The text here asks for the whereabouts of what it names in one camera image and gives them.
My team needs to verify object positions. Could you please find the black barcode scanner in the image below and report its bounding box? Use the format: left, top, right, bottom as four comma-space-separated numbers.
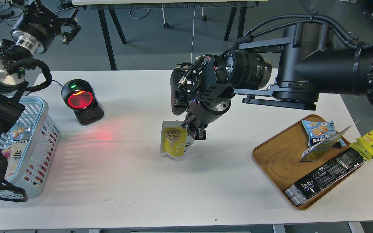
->
61, 79, 105, 126

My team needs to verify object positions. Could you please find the white orange snack bag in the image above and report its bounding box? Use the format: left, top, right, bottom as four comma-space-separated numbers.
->
3, 143, 27, 180

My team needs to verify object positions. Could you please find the small blue snack bag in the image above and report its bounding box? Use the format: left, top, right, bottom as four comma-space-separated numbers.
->
11, 124, 34, 143

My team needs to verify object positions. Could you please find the light blue plastic basket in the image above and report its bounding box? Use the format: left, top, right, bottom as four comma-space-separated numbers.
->
0, 97, 61, 202

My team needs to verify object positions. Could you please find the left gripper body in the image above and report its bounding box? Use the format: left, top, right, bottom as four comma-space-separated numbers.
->
11, 3, 63, 53

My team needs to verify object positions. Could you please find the white hanging cable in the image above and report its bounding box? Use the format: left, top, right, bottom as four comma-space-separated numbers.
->
191, 6, 196, 63

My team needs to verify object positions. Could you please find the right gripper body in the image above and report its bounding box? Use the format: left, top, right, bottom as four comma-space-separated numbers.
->
186, 99, 231, 127

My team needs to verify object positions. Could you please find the long black snack package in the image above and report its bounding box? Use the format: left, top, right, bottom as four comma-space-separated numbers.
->
285, 148, 365, 205

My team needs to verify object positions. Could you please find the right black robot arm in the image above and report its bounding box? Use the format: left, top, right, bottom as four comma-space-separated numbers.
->
170, 14, 373, 140

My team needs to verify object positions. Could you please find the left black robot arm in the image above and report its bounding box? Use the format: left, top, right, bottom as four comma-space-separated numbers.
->
0, 0, 81, 202

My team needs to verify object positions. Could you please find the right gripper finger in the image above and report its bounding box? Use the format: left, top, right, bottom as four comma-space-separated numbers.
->
187, 125, 206, 140
181, 114, 194, 128

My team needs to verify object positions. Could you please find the yellow grey snack pouch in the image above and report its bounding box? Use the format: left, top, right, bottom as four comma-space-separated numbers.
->
300, 120, 357, 162
160, 121, 195, 159

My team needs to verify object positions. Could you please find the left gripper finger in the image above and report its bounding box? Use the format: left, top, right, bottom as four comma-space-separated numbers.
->
7, 0, 43, 13
59, 8, 81, 45

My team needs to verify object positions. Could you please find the black legged background table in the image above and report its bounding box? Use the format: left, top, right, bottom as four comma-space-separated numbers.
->
72, 0, 268, 71

